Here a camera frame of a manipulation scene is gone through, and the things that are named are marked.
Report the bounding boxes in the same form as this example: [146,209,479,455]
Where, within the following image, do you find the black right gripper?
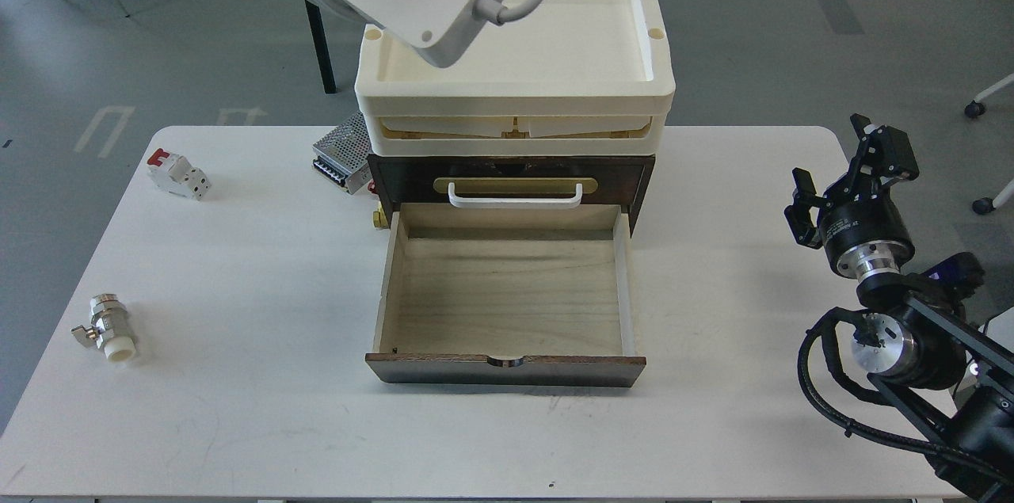
[785,113,920,278]

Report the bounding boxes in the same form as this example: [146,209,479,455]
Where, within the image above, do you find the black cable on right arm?
[798,307,1014,488]

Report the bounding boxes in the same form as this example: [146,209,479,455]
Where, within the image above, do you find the black table leg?
[304,0,339,94]

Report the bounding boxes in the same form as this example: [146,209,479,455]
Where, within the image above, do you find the brass fitting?
[372,203,390,229]

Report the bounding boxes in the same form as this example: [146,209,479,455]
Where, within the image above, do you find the white drawer handle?
[447,181,584,210]

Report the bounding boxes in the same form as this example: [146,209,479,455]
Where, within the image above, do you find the white chair base with casters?
[964,72,1014,216]

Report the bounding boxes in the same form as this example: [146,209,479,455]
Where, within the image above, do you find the cream plastic stacked tray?
[355,0,675,157]

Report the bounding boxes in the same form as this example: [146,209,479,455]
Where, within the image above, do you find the open wooden drawer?
[365,204,647,387]

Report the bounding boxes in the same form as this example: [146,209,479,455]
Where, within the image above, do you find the red white circuit breaker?
[147,148,211,200]

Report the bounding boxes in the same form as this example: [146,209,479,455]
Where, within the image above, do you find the metal mesh power supply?
[314,111,372,195]

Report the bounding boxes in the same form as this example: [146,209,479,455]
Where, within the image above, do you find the metal valve white fitting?
[71,293,137,363]

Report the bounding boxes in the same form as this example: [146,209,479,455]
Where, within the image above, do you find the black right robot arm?
[783,114,1013,502]

